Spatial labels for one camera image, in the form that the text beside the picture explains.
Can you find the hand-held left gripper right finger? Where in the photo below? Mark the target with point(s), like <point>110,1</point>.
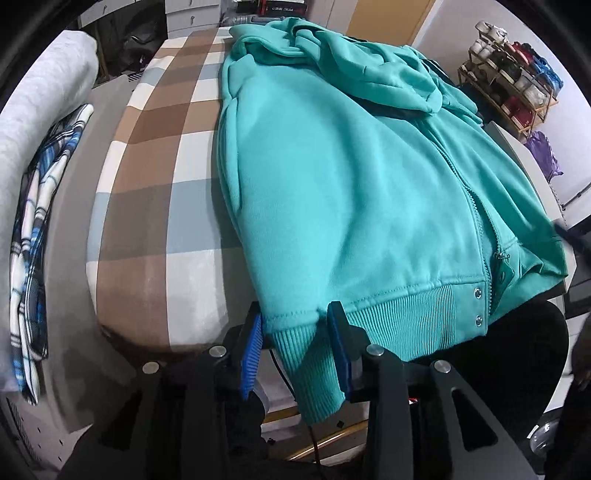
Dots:
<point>339,353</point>

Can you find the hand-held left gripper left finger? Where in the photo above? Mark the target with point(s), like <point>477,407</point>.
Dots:
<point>249,364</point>

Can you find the teal zip hooded jacket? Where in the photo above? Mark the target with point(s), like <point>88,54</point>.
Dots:
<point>346,184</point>

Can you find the person's black clothing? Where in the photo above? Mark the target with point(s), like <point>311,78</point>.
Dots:
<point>508,360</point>

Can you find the checked bed blanket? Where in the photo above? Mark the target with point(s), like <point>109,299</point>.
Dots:
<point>161,184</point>

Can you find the blue white plaid shirt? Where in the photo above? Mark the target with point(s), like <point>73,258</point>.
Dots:
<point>34,258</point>

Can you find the purple fabric bag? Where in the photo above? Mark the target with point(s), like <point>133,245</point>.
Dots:
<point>545,154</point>

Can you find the bamboo shoe rack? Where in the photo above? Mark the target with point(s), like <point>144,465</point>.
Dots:
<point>545,106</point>

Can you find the wooden shoe rack with shoes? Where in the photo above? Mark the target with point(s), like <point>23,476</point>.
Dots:
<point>517,69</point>

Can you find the black bag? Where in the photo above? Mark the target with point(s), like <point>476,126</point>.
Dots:
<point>138,48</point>

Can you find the tan wooden door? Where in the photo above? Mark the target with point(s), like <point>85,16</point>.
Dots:
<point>383,21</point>

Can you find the silver suitcase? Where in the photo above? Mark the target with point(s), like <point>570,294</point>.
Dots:
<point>238,20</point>

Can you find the white desk with drawers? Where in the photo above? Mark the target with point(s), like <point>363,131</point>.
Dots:
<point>189,16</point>

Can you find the wooden bed frame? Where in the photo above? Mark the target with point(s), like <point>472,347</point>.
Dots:
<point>323,441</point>

